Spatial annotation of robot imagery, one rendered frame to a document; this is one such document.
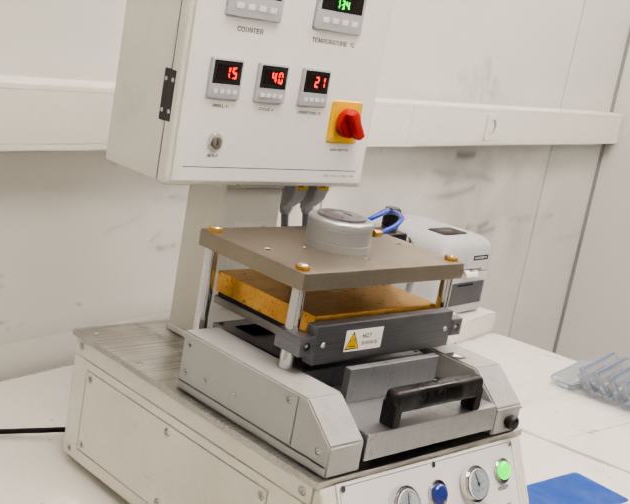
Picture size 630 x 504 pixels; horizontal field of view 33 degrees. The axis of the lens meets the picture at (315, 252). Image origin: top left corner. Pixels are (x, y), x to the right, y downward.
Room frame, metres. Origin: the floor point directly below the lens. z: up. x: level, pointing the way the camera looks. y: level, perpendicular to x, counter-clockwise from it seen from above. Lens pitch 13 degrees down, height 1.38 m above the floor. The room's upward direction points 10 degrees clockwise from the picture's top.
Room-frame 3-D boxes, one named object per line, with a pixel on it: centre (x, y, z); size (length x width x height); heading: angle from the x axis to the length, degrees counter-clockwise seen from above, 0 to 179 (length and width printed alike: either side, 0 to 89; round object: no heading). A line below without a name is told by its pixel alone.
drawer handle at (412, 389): (1.09, -0.16, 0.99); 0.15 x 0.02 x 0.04; 136
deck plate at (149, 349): (1.24, 0.00, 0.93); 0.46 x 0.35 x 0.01; 46
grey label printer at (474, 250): (2.25, -0.24, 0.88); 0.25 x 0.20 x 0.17; 51
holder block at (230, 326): (1.22, -0.02, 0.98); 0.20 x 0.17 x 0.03; 136
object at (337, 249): (1.25, -0.02, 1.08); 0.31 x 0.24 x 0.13; 136
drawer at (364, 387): (1.19, -0.06, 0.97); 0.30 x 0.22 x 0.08; 46
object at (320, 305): (1.22, -0.03, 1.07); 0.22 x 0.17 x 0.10; 136
